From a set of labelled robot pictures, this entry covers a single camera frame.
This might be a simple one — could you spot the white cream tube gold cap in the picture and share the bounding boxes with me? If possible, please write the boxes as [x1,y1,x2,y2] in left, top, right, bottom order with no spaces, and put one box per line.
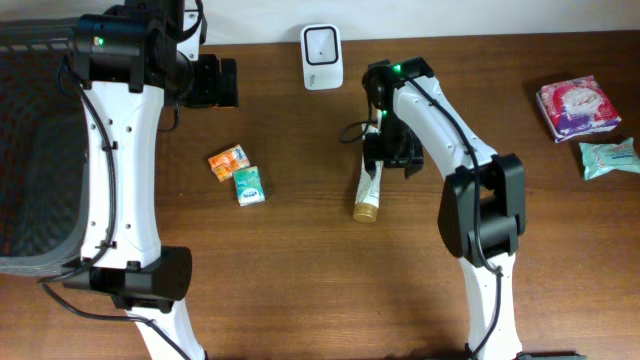
[352,123,384,224]

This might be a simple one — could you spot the orange tissue pack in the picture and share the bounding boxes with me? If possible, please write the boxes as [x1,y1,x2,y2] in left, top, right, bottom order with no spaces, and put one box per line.
[208,145,250,182]

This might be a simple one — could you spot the small teal tissue pack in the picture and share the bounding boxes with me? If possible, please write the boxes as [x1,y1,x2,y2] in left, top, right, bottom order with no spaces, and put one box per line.
[233,166,265,207]

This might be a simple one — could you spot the mint green wipes pack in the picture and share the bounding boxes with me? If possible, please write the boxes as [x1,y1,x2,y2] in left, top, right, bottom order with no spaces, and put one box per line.
[579,137,640,180]

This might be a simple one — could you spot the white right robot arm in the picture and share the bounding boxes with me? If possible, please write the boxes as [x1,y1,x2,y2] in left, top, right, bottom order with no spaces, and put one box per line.
[362,57,526,359]

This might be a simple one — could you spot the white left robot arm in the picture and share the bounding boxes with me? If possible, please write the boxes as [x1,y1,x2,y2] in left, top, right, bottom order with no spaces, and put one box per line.
[55,1,238,359]

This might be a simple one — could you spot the white barcode scanner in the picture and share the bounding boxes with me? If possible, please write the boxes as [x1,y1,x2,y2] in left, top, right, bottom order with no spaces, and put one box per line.
[300,24,344,91]

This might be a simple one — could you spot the dark grey plastic basket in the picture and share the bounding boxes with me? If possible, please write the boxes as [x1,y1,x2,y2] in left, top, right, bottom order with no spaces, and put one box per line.
[1,18,88,277]

